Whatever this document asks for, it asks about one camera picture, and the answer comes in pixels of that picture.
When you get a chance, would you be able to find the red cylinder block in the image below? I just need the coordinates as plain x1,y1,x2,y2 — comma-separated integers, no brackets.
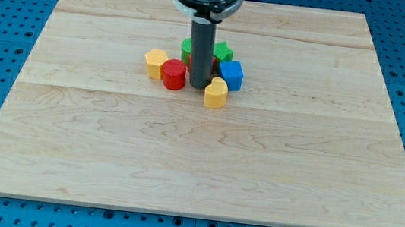
162,59,187,90

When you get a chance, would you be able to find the wooden board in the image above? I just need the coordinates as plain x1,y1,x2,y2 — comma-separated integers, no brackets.
0,0,405,227

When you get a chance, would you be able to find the yellow heart block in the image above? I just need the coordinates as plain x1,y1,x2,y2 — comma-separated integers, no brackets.
204,77,229,109

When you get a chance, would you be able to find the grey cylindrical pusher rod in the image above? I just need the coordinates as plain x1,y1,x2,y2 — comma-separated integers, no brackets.
189,21,217,90

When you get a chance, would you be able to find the red block behind rod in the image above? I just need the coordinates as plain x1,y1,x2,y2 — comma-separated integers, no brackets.
187,54,217,75

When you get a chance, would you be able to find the green round block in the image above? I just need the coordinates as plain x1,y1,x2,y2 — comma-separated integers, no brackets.
180,38,191,66

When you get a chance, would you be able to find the yellow hexagon block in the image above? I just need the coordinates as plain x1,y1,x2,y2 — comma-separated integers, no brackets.
144,49,169,80

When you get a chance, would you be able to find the blue cube block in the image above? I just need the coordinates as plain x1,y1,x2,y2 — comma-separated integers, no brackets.
218,61,244,91

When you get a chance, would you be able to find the green star block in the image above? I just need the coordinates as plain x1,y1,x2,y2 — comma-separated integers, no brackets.
213,41,234,62

